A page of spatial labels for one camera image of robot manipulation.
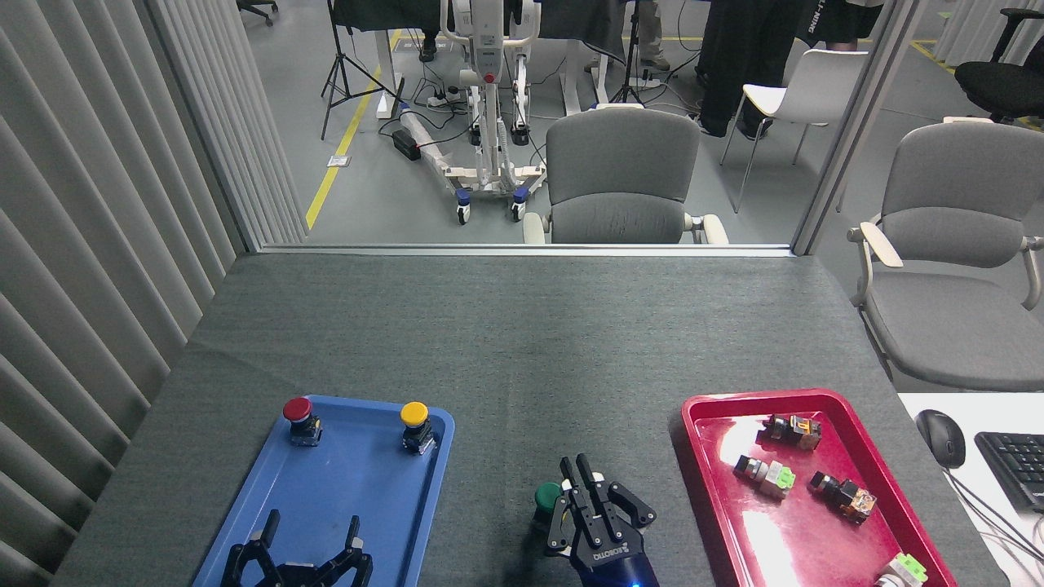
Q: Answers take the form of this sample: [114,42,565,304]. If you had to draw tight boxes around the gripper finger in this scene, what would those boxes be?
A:
[322,515,374,587]
[576,454,658,544]
[222,510,283,587]
[545,457,585,557]

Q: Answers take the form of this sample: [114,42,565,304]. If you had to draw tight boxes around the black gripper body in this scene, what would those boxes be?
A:
[276,561,329,587]
[571,534,660,587]

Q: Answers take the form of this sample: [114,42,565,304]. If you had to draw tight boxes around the green push button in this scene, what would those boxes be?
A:
[533,481,566,532]

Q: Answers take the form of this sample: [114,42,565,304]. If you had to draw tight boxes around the red push button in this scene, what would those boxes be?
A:
[282,397,323,448]

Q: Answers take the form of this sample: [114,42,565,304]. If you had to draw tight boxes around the yellow push button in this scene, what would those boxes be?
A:
[400,401,437,456]

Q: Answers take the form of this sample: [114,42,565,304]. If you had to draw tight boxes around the blue plastic tray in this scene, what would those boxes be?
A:
[193,395,456,587]

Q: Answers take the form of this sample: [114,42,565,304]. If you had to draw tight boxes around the red plastic tray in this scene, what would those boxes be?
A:
[679,389,957,587]

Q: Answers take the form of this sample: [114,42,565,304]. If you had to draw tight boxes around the black computer mouse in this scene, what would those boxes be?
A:
[915,409,967,470]

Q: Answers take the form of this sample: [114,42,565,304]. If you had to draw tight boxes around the grey armchair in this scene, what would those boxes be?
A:
[522,108,729,245]
[847,121,1044,392]

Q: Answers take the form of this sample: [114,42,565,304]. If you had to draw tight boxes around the white desk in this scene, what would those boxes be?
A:
[897,393,1044,587]

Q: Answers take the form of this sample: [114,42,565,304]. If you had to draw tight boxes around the black keyboard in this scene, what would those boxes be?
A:
[975,432,1044,513]

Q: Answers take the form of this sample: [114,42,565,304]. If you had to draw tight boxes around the white stand on wheels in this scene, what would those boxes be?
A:
[400,0,549,225]

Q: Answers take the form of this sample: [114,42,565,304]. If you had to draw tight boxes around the black tripod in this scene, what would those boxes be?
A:
[321,0,405,141]
[610,0,647,107]

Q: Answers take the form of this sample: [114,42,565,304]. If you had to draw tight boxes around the white plastic chair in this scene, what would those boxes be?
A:
[720,49,869,214]

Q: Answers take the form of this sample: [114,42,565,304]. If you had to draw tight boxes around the person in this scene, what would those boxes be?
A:
[696,0,890,139]
[635,0,672,73]

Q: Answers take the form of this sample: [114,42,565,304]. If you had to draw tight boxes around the green and white switch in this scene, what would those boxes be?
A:
[874,553,929,587]
[732,454,796,500]

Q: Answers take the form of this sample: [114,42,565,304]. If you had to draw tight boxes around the black and orange switch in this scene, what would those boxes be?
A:
[807,471,878,524]
[763,413,822,451]

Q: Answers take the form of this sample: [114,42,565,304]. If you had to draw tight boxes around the grey cables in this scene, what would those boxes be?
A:
[944,466,1044,567]

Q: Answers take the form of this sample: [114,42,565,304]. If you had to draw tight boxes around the silver frame post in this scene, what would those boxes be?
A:
[791,0,931,256]

